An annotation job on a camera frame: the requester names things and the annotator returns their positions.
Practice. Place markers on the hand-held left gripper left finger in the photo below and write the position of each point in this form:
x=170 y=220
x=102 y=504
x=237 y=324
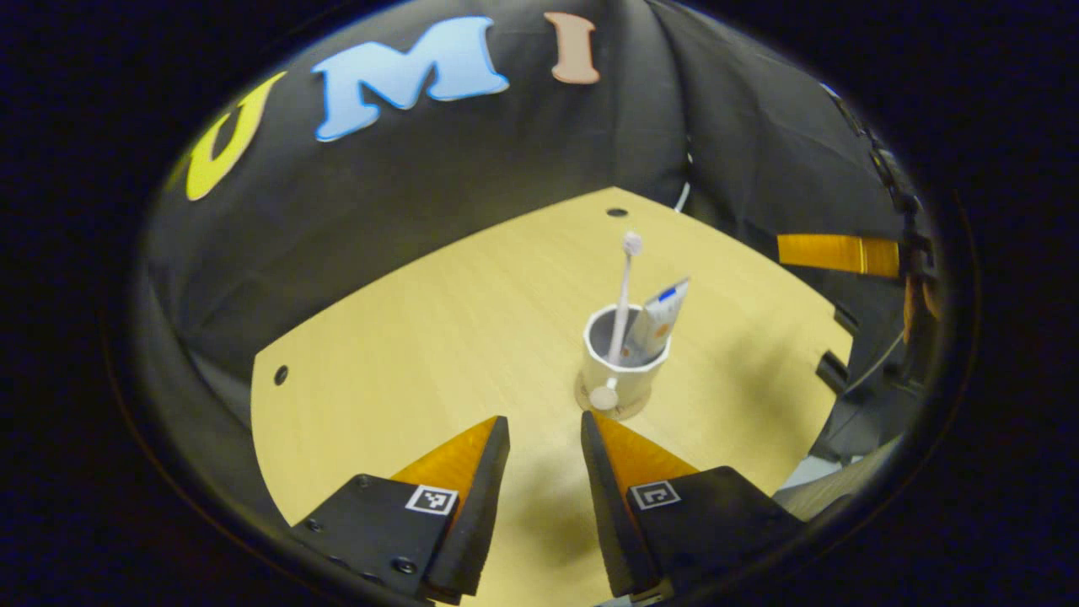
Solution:
x=476 y=523

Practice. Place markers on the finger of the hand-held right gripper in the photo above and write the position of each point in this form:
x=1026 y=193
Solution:
x=920 y=299
x=834 y=253

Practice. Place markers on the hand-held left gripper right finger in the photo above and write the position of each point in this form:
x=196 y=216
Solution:
x=611 y=514

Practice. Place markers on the round wooden coaster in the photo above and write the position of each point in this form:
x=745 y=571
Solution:
x=632 y=410

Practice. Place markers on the white toothpaste tube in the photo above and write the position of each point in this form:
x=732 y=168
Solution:
x=659 y=324

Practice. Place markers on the pale pink toothbrush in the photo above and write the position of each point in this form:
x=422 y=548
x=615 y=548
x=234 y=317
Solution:
x=625 y=287

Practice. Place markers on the black backdrop cloth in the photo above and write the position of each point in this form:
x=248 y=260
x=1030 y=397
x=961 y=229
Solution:
x=464 y=169

